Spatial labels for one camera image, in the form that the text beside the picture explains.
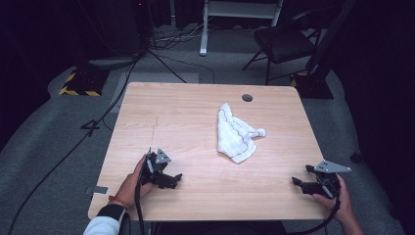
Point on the white towel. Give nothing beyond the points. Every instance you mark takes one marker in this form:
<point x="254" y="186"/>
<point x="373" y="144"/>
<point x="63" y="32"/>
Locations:
<point x="236" y="133"/>

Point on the person's left hand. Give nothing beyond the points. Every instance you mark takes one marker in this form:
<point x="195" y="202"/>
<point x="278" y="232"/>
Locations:
<point x="129" y="189"/>

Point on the person's right hand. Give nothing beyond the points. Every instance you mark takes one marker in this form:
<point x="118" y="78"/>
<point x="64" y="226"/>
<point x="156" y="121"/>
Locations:
<point x="342" y="205"/>

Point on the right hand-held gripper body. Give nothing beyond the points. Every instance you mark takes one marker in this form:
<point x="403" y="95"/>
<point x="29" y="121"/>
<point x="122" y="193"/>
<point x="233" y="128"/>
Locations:
<point x="326" y="182"/>

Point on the black yellow striped stand base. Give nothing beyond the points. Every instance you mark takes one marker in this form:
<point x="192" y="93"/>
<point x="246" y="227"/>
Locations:
<point x="83" y="81"/>

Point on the white metal stand frame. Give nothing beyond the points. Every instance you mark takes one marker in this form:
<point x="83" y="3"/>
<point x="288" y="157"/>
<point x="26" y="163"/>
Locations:
<point x="208" y="19"/>

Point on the black stand with yellow stripes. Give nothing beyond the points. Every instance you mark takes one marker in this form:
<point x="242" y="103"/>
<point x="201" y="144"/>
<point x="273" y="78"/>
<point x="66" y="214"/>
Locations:
<point x="318" y="65"/>

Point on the black folding chair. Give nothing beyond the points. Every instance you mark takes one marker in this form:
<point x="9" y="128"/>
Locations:
<point x="284" y="42"/>

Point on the grey tape piece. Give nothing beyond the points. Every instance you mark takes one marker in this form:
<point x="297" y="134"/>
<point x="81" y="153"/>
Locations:
<point x="97" y="190"/>

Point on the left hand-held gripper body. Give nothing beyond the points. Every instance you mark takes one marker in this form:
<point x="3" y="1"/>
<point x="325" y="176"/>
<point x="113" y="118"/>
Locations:
<point x="153" y="168"/>

